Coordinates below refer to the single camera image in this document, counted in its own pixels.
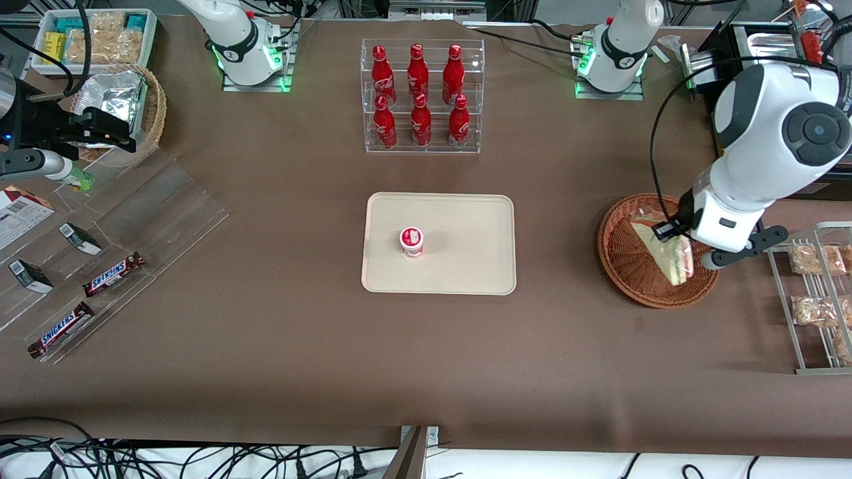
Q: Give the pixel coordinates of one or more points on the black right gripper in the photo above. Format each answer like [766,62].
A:
[41,124]

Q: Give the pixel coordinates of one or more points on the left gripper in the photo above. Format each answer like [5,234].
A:
[667,229]

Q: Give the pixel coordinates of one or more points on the triangle sandwich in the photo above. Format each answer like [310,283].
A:
[665,256]

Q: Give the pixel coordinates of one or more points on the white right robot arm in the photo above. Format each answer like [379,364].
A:
[233,33]

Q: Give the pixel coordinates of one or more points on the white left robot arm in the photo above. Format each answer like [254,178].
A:
[765,120]

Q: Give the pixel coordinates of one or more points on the light wicker basket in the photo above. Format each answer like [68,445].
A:
[156,106]

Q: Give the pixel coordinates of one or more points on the brown wicker basket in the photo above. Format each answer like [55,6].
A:
[632,279]

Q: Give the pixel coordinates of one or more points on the silver metal tray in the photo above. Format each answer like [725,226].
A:
[772,46]

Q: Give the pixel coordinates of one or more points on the beige plastic tray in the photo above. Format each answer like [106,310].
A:
[466,246]

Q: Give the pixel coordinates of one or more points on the silver foil pack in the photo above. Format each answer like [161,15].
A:
[116,96]

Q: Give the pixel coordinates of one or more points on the clear acrylic display stand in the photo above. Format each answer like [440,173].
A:
[160,206]

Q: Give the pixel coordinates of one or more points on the clear pack of crackers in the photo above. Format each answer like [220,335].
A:
[106,43]

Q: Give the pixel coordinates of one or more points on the yellow snack box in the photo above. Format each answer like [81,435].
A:
[53,48]

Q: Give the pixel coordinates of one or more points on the small black white box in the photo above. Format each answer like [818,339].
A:
[80,239]
[30,277]

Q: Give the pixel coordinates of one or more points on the teal snack box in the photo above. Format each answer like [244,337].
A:
[68,25]
[136,22]

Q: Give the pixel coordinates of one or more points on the white plastic bin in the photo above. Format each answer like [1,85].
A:
[36,40]

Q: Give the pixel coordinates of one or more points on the red white printed box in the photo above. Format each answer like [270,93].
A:
[20,216]

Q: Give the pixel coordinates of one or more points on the brown snickers bar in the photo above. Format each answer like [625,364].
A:
[61,330]
[113,275]

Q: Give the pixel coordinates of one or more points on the clear bag of snacks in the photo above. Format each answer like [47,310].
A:
[844,347]
[847,257]
[815,259]
[815,311]

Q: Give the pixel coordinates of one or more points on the clear plastic wrapper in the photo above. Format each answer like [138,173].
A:
[672,43]

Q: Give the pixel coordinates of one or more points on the black sealing machine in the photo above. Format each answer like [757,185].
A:
[729,40]

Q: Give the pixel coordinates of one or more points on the red cola bottle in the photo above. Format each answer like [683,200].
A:
[421,124]
[453,73]
[417,72]
[382,74]
[385,125]
[458,124]

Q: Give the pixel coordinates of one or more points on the clear acrylic bottle rack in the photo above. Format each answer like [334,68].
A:
[476,86]

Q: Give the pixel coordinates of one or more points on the orange red item on stick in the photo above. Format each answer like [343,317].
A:
[799,5]

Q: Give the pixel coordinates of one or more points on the red white yogurt cup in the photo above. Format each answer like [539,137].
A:
[412,242]

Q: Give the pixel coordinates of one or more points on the brown table cover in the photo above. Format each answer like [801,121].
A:
[266,372]

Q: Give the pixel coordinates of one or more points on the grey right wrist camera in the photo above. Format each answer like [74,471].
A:
[33,163]

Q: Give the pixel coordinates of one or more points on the aluminium frame profile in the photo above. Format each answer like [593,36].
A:
[436,10]

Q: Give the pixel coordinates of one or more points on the metal table bracket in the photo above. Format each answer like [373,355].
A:
[413,452]

